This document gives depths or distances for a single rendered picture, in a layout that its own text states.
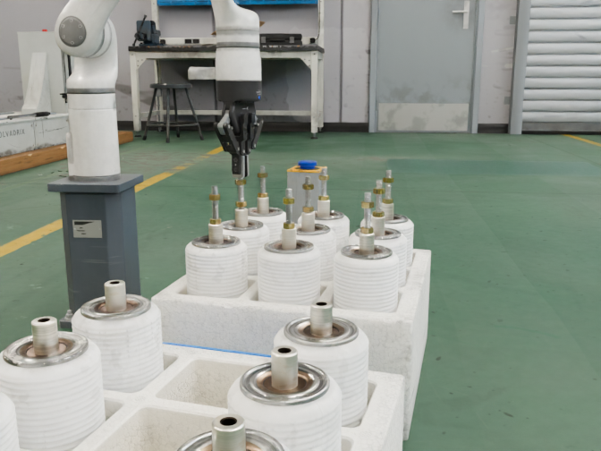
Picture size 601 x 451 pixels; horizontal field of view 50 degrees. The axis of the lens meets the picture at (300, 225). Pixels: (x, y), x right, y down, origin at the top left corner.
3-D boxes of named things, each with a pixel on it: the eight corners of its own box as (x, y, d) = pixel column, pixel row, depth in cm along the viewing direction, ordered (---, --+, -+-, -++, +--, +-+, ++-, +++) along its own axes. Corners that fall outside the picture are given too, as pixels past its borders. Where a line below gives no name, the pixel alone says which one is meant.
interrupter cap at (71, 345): (-16, 364, 58) (-17, 357, 58) (39, 334, 65) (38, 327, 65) (55, 375, 56) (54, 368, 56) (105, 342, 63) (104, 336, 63)
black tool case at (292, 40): (254, 47, 575) (254, 35, 573) (301, 47, 576) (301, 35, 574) (252, 46, 542) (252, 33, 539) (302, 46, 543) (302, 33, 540)
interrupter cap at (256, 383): (224, 402, 52) (224, 394, 52) (258, 362, 59) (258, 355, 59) (316, 415, 50) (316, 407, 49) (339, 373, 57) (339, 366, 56)
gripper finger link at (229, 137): (214, 120, 103) (228, 145, 108) (210, 129, 102) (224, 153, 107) (229, 121, 102) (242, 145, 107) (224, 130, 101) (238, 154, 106)
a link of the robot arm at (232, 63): (215, 80, 113) (214, 43, 112) (271, 80, 109) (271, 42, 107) (184, 80, 105) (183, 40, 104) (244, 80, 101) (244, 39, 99)
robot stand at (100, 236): (58, 327, 132) (46, 183, 126) (88, 303, 146) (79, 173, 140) (127, 331, 131) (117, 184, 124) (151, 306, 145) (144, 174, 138)
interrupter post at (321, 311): (306, 337, 64) (306, 306, 64) (312, 328, 67) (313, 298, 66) (329, 340, 64) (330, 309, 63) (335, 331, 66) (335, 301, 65)
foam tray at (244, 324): (156, 406, 101) (149, 297, 97) (241, 319, 137) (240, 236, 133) (407, 442, 91) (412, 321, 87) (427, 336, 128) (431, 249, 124)
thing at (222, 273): (190, 340, 109) (186, 235, 105) (248, 337, 110) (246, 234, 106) (187, 364, 99) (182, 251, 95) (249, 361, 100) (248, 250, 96)
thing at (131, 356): (65, 470, 73) (51, 319, 69) (113, 427, 82) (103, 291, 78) (140, 485, 70) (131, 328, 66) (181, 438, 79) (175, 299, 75)
